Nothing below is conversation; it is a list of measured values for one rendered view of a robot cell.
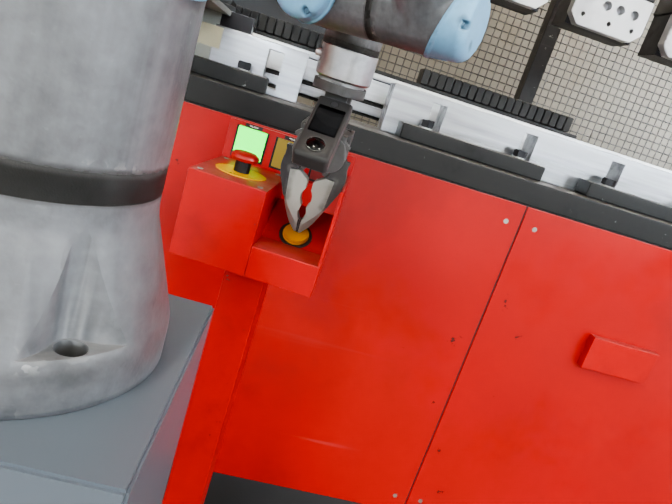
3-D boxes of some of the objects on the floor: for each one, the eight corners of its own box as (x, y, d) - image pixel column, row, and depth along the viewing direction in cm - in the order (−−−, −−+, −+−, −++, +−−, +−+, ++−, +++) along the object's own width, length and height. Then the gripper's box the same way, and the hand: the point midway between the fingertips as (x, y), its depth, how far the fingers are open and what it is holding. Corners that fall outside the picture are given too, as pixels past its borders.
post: (410, 377, 216) (644, -226, 163) (408, 370, 221) (634, -218, 167) (423, 380, 217) (659, -219, 163) (420, 373, 222) (649, -211, 168)
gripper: (375, 90, 80) (332, 227, 88) (313, 71, 80) (275, 209, 88) (372, 95, 72) (325, 246, 80) (304, 73, 72) (263, 226, 80)
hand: (298, 224), depth 81 cm, fingers closed
